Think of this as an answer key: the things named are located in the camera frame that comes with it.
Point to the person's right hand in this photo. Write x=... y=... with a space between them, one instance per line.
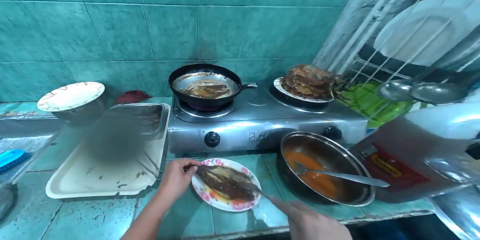
x=317 y=225

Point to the person's left hand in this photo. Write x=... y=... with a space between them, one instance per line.
x=175 y=180

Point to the person's right index finger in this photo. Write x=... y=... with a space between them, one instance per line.
x=283 y=207

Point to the person's left index finger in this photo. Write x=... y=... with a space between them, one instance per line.
x=188 y=162

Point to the person's left thumb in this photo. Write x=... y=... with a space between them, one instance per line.
x=190 y=173

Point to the brown eggplant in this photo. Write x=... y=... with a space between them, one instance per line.
x=228 y=184

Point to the silver metal pot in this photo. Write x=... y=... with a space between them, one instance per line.
x=296 y=187

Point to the silver metal tongs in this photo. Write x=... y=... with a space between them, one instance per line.
x=153 y=166

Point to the orange egg mixture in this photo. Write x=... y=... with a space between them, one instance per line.
x=311 y=180

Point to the pink floral plate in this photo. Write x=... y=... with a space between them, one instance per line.
x=240 y=206

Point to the small silver metal tray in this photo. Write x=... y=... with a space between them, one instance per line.
x=152 y=118

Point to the silver two-burner gas stove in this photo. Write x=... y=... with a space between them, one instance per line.
x=240 y=129

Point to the frying eggplant in egg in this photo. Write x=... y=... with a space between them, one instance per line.
x=208 y=89

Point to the black frying pan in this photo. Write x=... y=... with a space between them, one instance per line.
x=174 y=82

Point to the dark red cloth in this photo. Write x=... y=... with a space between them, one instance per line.
x=132 y=97

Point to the cream rectangular tray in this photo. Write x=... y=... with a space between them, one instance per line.
x=75 y=176

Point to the white patterned plate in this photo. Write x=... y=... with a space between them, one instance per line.
x=279 y=87

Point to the pile of fried eggplants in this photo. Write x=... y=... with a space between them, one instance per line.
x=307 y=80

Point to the transparent container, red label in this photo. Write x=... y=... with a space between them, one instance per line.
x=405 y=157

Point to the white red-lined bowl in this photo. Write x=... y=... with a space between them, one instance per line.
x=71 y=97

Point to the silver ladle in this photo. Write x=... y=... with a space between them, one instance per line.
x=395 y=90
x=435 y=93

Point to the stainless steel sink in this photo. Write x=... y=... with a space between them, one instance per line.
x=22 y=131

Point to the blue scrub brush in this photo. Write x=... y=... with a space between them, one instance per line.
x=12 y=158

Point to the large white oval plate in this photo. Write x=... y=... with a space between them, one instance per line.
x=416 y=34

